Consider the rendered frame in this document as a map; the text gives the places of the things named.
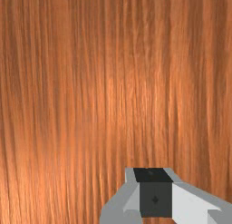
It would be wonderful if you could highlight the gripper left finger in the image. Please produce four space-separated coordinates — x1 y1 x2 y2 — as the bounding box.
99 167 157 224

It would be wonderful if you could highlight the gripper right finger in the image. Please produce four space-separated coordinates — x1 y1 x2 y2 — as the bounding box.
153 167 232 224

